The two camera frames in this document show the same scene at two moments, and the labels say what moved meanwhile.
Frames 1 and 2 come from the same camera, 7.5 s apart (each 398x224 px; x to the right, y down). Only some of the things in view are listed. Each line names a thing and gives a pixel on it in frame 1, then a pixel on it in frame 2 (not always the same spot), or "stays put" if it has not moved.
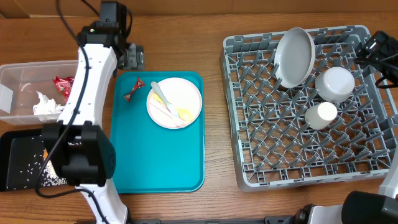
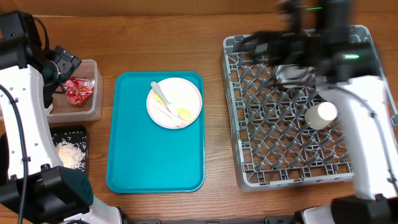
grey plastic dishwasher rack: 272,145 stays put
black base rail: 276,219 stays put
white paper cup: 321,116 stays put
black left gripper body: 134,58 -> 61,66
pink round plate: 175,103 stays put
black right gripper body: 385,56 -> 296,46
